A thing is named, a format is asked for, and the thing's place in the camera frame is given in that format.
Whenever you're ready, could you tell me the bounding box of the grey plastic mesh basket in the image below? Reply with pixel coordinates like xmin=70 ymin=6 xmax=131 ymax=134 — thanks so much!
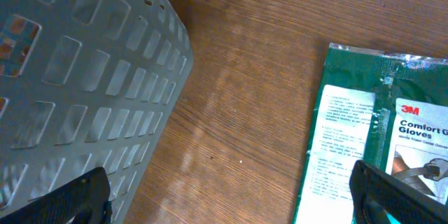
xmin=1 ymin=0 xmax=193 ymax=223

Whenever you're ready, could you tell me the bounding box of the teal white wipes pack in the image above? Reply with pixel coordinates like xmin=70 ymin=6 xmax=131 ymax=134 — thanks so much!
xmin=293 ymin=43 xmax=447 ymax=223

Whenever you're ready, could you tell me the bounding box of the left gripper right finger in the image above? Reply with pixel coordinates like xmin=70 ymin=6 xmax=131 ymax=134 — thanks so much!
xmin=349 ymin=160 xmax=447 ymax=224

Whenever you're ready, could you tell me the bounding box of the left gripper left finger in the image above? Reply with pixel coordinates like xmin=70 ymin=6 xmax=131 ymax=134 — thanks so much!
xmin=1 ymin=167 xmax=112 ymax=224

